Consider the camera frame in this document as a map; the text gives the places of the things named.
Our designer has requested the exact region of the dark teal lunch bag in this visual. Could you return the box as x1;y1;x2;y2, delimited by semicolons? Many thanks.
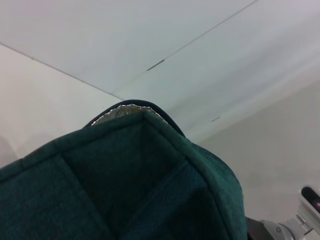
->
0;99;247;240

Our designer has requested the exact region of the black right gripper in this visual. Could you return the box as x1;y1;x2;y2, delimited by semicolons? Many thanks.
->
246;216;274;240

